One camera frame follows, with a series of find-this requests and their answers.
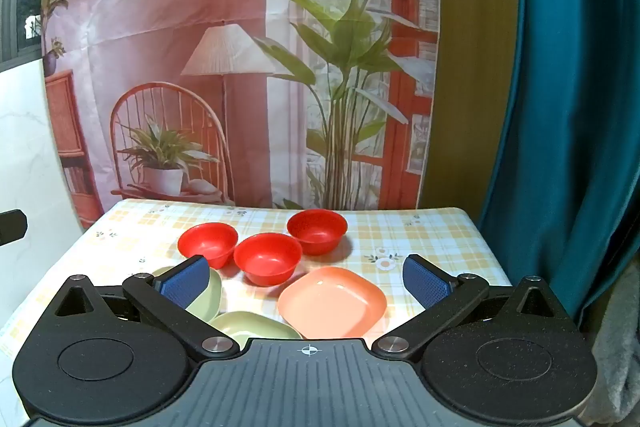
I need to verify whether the red bowl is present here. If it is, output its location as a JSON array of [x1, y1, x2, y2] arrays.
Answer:
[[233, 233, 304, 287], [177, 223, 239, 269], [287, 209, 348, 256]]

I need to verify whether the yellow checked floral tablecloth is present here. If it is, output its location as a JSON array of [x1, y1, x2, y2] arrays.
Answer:
[[0, 199, 513, 427]]

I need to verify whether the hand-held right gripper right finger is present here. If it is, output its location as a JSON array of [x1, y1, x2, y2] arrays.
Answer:
[[372, 253, 568, 360]]

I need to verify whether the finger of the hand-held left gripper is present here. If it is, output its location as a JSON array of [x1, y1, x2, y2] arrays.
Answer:
[[0, 209, 28, 245]]

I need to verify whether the teal curtain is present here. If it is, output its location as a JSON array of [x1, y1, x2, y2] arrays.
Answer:
[[475, 0, 640, 333]]

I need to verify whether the salmon square plate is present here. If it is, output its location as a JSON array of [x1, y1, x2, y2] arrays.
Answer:
[[277, 266, 388, 340]]

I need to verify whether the white marble panel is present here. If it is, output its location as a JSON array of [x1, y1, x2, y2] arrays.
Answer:
[[0, 57, 86, 323]]

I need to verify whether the printed room scene backdrop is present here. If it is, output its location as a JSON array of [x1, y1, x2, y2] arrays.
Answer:
[[42, 0, 441, 228]]

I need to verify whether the pale green plate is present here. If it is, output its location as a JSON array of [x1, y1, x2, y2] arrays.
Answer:
[[150, 264, 225, 323], [207, 311, 303, 350]]

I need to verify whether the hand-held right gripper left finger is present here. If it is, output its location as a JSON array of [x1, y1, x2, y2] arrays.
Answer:
[[50, 255, 241, 362]]

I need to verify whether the grey cloth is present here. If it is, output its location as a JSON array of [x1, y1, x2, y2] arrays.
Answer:
[[580, 267, 640, 427]]

